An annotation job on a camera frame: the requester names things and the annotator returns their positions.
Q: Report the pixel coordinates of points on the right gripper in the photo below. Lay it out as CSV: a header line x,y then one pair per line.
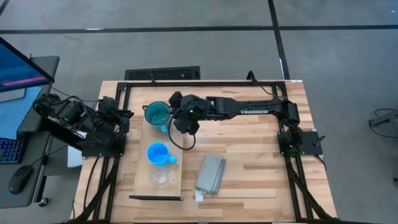
x,y
189,107

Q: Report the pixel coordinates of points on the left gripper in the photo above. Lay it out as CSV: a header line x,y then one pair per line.
x,y
109,113

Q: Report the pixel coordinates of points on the teal mug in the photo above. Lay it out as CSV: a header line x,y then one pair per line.
x,y
155,118

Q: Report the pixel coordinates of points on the blue mug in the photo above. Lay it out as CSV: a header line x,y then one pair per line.
x,y
157,154

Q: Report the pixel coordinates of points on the clear glass mug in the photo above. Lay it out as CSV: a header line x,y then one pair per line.
x,y
160,177

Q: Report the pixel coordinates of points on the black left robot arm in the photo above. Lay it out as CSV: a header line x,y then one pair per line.
x,y
71,112

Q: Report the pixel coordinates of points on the wooden shelf with black legs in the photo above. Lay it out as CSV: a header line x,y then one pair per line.
x,y
143,174

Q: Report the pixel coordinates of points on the black keyboard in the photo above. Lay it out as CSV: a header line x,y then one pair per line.
x,y
161,74
11,151

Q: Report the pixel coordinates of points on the white paper sheet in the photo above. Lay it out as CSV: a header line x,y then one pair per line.
x,y
74,157

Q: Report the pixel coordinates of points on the grey folded knit towel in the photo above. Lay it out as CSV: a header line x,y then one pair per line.
x,y
210,172

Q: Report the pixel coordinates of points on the white card hang tag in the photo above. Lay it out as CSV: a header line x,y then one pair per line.
x,y
199,196

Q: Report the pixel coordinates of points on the grey side desk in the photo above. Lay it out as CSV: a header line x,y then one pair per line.
x,y
46,65

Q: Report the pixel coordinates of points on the light blue desk mat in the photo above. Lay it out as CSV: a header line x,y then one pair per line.
x,y
12,118

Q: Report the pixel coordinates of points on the computer monitor blue screen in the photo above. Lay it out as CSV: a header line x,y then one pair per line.
x,y
18,71

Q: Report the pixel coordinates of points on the black computer mouse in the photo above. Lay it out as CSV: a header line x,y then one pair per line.
x,y
20,180

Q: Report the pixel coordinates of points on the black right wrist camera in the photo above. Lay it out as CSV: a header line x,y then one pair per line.
x,y
186,127

